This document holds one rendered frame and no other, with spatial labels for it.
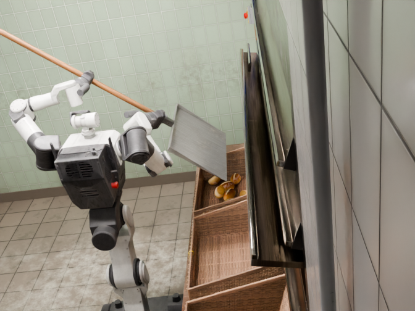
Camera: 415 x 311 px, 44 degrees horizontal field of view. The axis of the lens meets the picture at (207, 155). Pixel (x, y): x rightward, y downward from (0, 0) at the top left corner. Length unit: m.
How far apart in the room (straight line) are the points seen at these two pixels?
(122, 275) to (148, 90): 1.89
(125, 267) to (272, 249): 1.30
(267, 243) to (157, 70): 2.74
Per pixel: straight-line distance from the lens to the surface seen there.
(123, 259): 2.67
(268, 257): 1.49
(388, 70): 0.31
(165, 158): 2.48
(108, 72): 4.17
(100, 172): 2.22
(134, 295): 2.82
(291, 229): 1.47
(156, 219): 4.15
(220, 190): 3.17
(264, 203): 1.69
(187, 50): 4.01
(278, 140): 1.37
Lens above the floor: 2.40
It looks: 29 degrees down
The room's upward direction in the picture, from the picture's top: 10 degrees counter-clockwise
